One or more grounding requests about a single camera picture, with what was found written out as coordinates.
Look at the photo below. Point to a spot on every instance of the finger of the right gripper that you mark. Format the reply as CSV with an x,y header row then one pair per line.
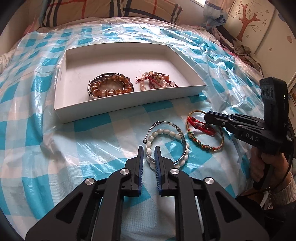
x,y
219,119

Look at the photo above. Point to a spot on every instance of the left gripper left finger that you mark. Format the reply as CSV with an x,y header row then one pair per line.
x,y
133,185

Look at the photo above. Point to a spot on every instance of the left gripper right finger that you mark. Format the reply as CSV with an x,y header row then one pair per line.
x,y
163,167

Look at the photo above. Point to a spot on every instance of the thin silver bangle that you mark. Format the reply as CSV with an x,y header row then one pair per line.
x,y
169,136

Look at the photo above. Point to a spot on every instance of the wide silver cuff bangle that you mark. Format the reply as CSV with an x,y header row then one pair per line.
x,y
94,88

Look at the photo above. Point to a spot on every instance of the right knit sleeve forearm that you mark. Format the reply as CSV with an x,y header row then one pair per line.
x,y
285,196

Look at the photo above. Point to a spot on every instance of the person's right hand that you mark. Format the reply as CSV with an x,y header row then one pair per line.
x,y
273,169

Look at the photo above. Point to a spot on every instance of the pile of dark clothes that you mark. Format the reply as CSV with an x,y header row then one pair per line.
x,y
237,49

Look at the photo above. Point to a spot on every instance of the blue checkered plastic sheet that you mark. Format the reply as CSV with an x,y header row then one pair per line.
x,y
43,160

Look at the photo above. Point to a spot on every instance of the blue patterned curtain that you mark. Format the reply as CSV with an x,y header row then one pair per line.
x,y
216,13

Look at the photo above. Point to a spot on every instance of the tree decorated headboard panel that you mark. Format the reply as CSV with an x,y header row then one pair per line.
x,y
259,26

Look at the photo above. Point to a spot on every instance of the white cardboard tray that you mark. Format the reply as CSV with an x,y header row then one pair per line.
x,y
131,74

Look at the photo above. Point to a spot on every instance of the plaid pillow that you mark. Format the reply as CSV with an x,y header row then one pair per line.
x,y
55,13

